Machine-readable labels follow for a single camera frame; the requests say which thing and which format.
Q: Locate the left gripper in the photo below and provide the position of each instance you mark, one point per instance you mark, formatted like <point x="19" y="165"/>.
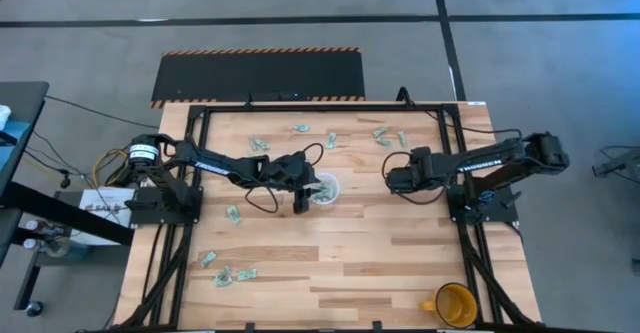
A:
<point x="282" y="174"/>

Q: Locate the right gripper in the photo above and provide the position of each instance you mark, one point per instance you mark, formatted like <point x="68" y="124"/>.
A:
<point x="402" y="180"/>

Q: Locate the green white sweetener packet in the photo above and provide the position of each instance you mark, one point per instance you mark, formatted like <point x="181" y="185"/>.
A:
<point x="330" y="140"/>
<point x="264" y="146"/>
<point x="385" y="143"/>
<point x="323" y="192"/>
<point x="208" y="259"/>
<point x="233" y="215"/>
<point x="380" y="132"/>
<point x="402" y="138"/>
<point x="254" y="143"/>
<point x="301" y="128"/>
<point x="223" y="276"/>

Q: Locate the clear plastic cup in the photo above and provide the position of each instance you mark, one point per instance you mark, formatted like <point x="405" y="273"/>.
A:
<point x="330" y="198"/>

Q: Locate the pale green cloth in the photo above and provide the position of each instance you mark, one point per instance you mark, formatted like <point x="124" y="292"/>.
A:
<point x="246" y="274"/>

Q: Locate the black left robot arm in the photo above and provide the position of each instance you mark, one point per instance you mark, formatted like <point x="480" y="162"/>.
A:
<point x="215" y="165"/>

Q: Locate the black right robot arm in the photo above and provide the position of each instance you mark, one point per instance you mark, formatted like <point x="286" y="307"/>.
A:
<point x="480" y="165"/>

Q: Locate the black box device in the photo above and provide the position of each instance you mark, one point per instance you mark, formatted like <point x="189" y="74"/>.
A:
<point x="272" y="96"/>

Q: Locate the black hazard-striped floor mat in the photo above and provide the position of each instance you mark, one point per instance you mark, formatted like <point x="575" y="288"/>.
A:
<point x="260" y="75"/>

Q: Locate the yellow mug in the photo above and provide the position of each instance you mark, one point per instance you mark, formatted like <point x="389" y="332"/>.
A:
<point x="456" y="305"/>

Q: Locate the white printed paper sheet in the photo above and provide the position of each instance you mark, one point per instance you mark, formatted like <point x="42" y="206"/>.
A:
<point x="100" y="210"/>

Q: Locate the black equipment stand foot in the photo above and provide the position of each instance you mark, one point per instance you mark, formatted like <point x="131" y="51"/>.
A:
<point x="620" y="163"/>

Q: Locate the black power plug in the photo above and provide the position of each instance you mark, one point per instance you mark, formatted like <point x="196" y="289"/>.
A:
<point x="65" y="180"/>

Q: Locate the clear glass jar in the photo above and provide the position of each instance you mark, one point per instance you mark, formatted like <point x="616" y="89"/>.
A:
<point x="56" y="246"/>

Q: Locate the clear bottle white cap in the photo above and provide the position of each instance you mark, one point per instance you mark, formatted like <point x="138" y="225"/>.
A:
<point x="29" y="244"/>
<point x="31" y="225"/>

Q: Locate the black side desk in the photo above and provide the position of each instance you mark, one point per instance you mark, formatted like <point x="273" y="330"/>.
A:
<point x="20" y="103"/>

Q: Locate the blue flat item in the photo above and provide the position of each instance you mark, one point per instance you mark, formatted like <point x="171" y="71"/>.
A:
<point x="12" y="138"/>

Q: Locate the white cloth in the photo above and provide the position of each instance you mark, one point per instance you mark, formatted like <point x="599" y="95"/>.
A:
<point x="3" y="115"/>

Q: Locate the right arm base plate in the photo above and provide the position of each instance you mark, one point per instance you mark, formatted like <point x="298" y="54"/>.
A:
<point x="505" y="214"/>

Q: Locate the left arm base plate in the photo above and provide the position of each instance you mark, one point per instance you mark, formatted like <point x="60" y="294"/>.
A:
<point x="150" y="213"/>

